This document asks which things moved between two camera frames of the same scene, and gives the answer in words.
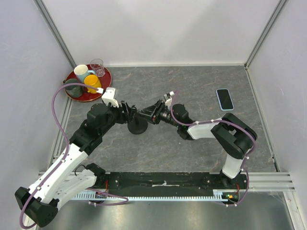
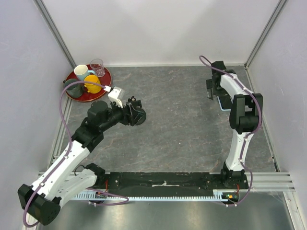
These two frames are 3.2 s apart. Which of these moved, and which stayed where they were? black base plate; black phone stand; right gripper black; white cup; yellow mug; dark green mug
Moved: right gripper black; black phone stand
Stayed: white cup; dark green mug; black base plate; yellow mug
